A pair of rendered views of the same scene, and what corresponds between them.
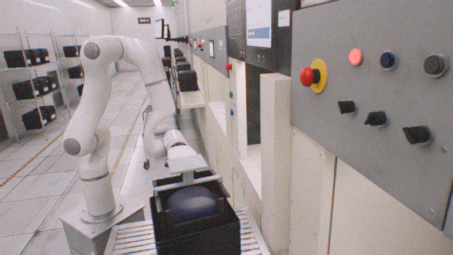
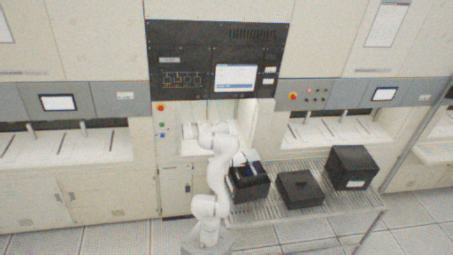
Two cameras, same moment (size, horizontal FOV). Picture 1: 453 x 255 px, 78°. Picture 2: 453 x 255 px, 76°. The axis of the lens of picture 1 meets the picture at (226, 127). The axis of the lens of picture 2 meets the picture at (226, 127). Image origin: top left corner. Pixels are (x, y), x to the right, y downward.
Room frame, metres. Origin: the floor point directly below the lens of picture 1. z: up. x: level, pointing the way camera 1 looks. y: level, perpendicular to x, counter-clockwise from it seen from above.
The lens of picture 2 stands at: (1.19, 1.64, 2.52)
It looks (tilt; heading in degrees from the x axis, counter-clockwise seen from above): 38 degrees down; 265
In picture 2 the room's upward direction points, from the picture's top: 7 degrees clockwise
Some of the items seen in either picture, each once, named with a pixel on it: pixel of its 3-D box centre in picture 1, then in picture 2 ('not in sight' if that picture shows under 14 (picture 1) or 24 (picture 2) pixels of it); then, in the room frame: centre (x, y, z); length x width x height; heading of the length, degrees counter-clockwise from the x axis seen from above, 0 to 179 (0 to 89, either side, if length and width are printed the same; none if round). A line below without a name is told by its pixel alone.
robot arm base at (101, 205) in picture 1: (98, 193); (209, 232); (1.13, 0.60, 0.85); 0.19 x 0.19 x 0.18
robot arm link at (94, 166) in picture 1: (93, 147); (205, 211); (1.16, 0.60, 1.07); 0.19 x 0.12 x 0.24; 174
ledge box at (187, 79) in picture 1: (187, 80); not in sight; (3.93, 0.52, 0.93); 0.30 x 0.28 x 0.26; 7
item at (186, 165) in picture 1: (190, 202); (248, 170); (0.86, 0.14, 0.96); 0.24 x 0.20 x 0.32; 108
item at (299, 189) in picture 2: not in sight; (299, 187); (0.43, 0.17, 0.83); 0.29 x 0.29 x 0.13; 12
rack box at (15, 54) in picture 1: (18, 58); not in sight; (4.56, 3.23, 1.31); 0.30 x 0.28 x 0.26; 12
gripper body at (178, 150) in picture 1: (181, 156); (236, 159); (0.96, 0.17, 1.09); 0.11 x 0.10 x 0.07; 18
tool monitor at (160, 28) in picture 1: (170, 32); not in sight; (4.40, 0.76, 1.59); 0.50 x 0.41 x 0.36; 100
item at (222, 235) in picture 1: (193, 228); (246, 180); (0.86, 0.14, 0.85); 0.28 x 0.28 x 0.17; 18
